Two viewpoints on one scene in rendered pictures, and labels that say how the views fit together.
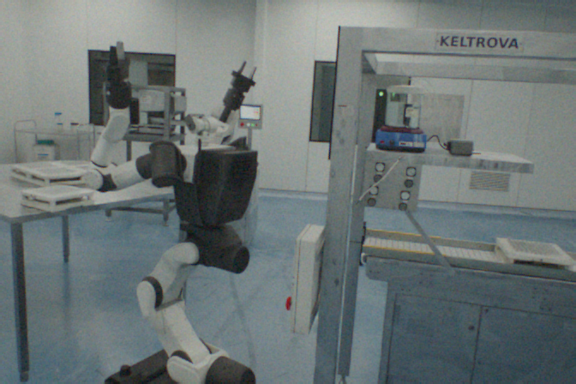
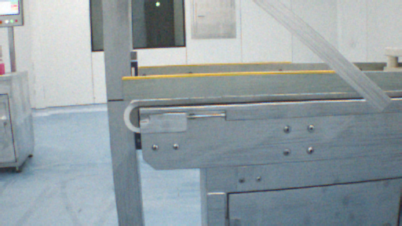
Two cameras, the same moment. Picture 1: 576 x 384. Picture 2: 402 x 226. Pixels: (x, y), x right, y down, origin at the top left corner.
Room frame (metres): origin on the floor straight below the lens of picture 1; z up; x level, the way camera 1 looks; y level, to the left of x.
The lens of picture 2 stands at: (1.34, -0.28, 0.91)
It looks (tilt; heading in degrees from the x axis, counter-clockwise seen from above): 10 degrees down; 345
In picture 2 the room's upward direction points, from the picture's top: 2 degrees counter-clockwise
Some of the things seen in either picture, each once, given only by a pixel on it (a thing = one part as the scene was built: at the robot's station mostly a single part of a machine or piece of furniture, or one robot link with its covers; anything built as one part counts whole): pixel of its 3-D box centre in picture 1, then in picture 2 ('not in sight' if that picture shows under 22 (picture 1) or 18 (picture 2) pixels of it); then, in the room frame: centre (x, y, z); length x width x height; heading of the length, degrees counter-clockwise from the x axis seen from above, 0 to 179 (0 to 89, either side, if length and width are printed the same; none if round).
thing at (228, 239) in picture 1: (215, 245); not in sight; (1.87, 0.28, 0.84); 0.28 x 0.13 x 0.18; 57
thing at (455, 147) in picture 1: (458, 147); not in sight; (1.94, -0.68, 1.30); 0.12 x 0.07 x 0.06; 78
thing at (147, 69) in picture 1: (131, 90); not in sight; (7.24, 2.41, 1.43); 1.32 x 0.01 x 1.11; 86
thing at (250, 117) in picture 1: (249, 135); (9, 34); (4.69, 0.41, 1.07); 0.23 x 0.10 x 0.62; 86
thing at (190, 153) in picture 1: (212, 180); not in sight; (1.89, 0.31, 1.11); 0.34 x 0.30 x 0.36; 147
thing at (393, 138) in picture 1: (400, 138); not in sight; (2.00, -0.46, 1.31); 0.21 x 0.20 x 0.09; 168
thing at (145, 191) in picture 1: (45, 183); not in sight; (2.97, 1.53, 0.83); 1.50 x 1.10 x 0.04; 55
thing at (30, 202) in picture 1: (58, 201); not in sight; (2.37, 1.16, 0.86); 0.24 x 0.24 x 0.02; 62
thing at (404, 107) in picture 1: (404, 105); not in sight; (2.01, -0.46, 1.45); 0.15 x 0.15 x 0.19
